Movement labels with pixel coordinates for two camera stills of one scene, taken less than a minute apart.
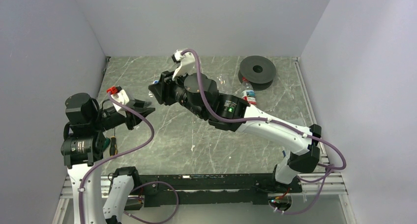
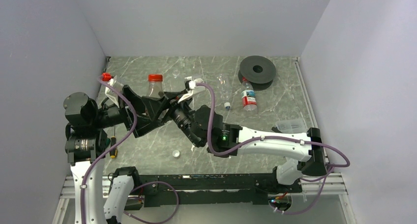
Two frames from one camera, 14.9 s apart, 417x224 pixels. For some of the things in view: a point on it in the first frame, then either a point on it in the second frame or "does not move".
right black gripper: [163, 90] → [171, 100]
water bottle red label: [248, 92] does not move
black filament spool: [258, 71] does not move
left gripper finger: [145, 112] → [141, 126]
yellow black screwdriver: [113, 148] does not move
